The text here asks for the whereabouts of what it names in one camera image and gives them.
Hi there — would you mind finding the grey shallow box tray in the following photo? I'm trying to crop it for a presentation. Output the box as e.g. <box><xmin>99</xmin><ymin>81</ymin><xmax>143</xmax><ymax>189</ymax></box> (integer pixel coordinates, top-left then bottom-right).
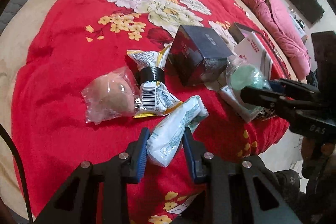
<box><xmin>228</xmin><ymin>22</ymin><xmax>254</xmax><ymax>44</ymax></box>

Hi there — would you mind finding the peach puff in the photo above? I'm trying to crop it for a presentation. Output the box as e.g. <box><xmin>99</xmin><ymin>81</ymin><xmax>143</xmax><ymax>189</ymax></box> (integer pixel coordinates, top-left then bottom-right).
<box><xmin>81</xmin><ymin>67</ymin><xmax>139</xmax><ymax>124</ymax></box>

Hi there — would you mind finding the black cable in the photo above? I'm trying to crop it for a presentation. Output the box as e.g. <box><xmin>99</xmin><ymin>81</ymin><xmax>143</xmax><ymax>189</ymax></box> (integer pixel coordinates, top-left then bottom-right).
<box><xmin>0</xmin><ymin>122</ymin><xmax>35</xmax><ymax>224</ymax></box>

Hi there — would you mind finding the dark blue gift box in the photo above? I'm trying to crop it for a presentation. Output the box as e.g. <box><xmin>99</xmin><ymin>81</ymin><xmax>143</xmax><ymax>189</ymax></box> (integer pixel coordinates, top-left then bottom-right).
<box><xmin>169</xmin><ymin>25</ymin><xmax>233</xmax><ymax>86</ymax></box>

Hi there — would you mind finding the pink quilted comforter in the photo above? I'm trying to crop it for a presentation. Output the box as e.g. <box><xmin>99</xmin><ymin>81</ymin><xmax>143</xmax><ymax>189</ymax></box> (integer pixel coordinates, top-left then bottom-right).
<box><xmin>241</xmin><ymin>0</ymin><xmax>310</xmax><ymax>81</ymax></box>

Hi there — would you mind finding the green tissue pack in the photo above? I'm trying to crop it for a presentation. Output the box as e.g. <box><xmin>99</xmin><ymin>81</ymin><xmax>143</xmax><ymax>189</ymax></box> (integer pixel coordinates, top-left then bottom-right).
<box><xmin>146</xmin><ymin>95</ymin><xmax>209</xmax><ymax>168</ymax></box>
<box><xmin>218</xmin><ymin>85</ymin><xmax>263</xmax><ymax>123</ymax></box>

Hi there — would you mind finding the black wall television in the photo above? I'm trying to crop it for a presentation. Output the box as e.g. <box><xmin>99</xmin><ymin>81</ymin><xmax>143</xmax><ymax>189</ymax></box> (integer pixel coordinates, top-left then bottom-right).
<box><xmin>289</xmin><ymin>0</ymin><xmax>325</xmax><ymax>25</ymax></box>

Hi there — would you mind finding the person's hand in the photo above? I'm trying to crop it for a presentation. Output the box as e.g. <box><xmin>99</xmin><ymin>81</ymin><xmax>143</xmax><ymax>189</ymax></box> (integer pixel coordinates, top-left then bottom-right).
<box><xmin>301</xmin><ymin>137</ymin><xmax>335</xmax><ymax>178</ymax></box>

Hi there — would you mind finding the leopard print scrunchie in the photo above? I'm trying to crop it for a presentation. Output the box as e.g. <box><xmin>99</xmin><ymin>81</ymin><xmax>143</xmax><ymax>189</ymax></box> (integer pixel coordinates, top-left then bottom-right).
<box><xmin>256</xmin><ymin>108</ymin><xmax>276</xmax><ymax>121</ymax></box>

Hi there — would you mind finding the green puff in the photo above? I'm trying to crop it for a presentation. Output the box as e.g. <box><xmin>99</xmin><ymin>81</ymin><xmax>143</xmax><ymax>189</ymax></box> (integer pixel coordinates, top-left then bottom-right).
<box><xmin>226</xmin><ymin>55</ymin><xmax>271</xmax><ymax>102</ymax></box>

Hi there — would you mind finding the tan round bed mattress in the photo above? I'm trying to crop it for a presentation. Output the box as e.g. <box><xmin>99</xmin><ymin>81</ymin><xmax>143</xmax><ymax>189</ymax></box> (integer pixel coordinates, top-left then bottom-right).
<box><xmin>0</xmin><ymin>0</ymin><xmax>308</xmax><ymax>219</ymax></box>

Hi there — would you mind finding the white drawer cabinet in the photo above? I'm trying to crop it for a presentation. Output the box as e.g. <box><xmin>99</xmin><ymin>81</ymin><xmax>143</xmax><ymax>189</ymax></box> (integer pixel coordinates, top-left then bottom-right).
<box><xmin>289</xmin><ymin>9</ymin><xmax>308</xmax><ymax>44</ymax></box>

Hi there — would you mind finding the red floral blanket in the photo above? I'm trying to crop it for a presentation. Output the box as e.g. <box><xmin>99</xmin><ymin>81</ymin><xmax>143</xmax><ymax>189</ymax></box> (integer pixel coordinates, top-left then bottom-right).
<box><xmin>11</xmin><ymin>0</ymin><xmax>289</xmax><ymax>223</ymax></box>

